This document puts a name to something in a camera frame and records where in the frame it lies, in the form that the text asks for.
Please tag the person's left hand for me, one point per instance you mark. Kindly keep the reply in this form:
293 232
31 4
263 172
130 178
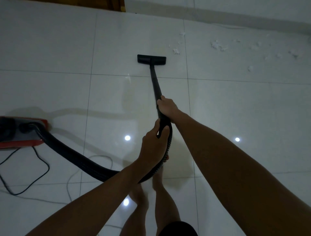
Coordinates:
153 148

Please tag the person's right hand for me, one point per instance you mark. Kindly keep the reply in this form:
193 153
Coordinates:
168 108

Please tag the red and black vacuum cleaner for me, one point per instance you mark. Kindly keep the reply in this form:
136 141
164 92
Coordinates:
77 161

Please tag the person's left forearm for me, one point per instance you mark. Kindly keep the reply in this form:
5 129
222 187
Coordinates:
92 204

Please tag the person's right forearm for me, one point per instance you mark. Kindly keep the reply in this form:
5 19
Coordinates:
243 175

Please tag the person's right leg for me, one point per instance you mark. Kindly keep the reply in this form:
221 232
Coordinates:
166 206

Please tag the person's leg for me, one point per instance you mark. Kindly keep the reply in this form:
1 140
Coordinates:
136 218
166 206

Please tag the person's left leg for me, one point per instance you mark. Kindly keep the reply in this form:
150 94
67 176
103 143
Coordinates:
136 218

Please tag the scattered white paper scraps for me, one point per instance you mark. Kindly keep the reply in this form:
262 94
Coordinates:
215 45

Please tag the black shorts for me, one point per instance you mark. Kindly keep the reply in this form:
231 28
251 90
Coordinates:
178 229

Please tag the small yellow object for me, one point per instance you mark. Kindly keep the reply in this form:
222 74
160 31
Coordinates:
123 9

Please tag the brown wooden door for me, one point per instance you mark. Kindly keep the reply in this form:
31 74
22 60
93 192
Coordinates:
92 3

